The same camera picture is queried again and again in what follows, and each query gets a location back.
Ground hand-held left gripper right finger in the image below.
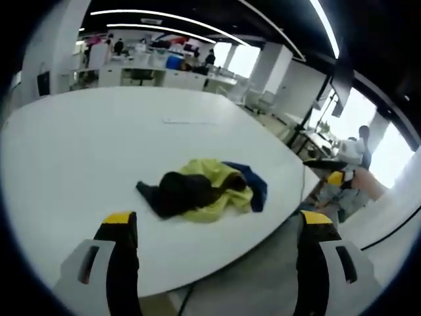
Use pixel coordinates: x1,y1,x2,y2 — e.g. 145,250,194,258
293,210,384,316

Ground yellow black blue garment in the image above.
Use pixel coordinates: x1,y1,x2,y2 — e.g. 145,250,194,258
136,157,268,224

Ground row of white desks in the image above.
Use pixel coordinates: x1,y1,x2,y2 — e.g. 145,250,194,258
97,64,238,95

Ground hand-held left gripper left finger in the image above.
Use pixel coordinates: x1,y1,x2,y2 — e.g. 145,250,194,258
52,211,143,316

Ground long ceiling light strip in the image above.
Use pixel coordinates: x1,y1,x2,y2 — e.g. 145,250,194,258
309,0,341,61
105,22,217,45
89,9,248,47

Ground dark cable under table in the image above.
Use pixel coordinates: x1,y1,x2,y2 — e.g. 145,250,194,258
177,283,197,316

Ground black floor cable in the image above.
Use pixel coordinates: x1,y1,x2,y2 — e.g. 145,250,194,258
357,203,421,251

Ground black office chair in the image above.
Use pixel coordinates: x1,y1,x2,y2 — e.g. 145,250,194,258
130,68,155,87

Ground black metal stand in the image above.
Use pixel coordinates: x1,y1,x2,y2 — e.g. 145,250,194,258
285,74,334,155

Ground black wall panel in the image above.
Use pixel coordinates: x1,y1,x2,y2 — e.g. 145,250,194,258
36,70,51,97

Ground blue storage container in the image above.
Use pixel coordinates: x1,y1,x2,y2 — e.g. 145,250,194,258
165,55,186,70

